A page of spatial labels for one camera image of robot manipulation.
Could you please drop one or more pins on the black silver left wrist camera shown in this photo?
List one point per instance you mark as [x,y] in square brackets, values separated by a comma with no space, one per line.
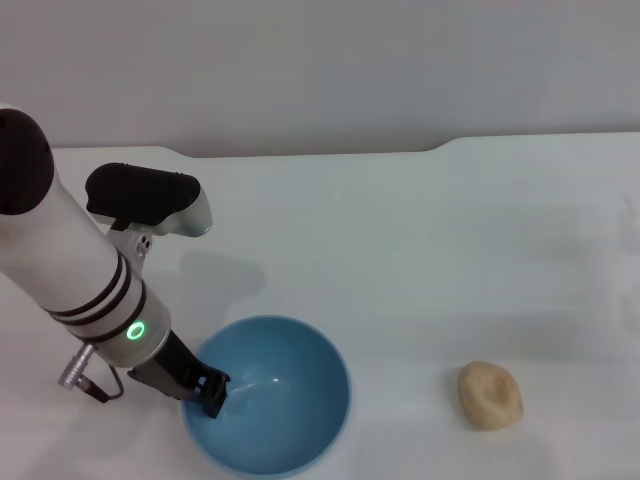
[145,197]

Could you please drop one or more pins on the blue bowl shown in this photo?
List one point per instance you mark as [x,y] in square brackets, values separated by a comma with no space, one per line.
[280,400]

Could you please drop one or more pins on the beige egg yolk pastry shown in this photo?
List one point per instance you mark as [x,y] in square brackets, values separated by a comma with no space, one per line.
[491,396]

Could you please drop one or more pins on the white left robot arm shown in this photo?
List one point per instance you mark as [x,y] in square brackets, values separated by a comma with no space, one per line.
[75,270]

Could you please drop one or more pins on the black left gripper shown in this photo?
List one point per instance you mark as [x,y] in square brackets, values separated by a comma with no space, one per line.
[170,367]

